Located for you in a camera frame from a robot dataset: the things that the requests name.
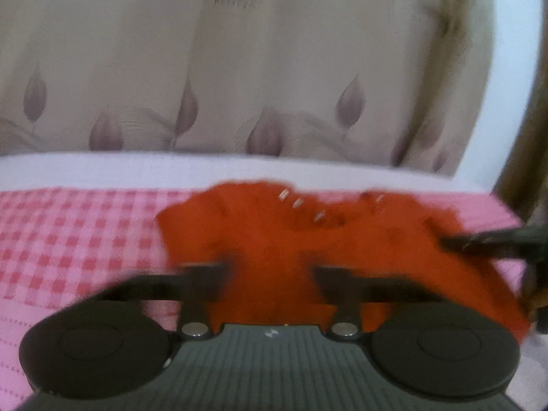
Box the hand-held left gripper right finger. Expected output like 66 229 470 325
314 265 434 340

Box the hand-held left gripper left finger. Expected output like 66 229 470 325
98 260 228 340

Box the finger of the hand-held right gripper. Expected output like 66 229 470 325
440 228 526 261

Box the orange-red knit sweater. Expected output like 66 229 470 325
156 180 532 347

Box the pink checked bed sheet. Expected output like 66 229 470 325
0 153 548 411

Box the beige leaf print curtain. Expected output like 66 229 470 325
0 0 497 177

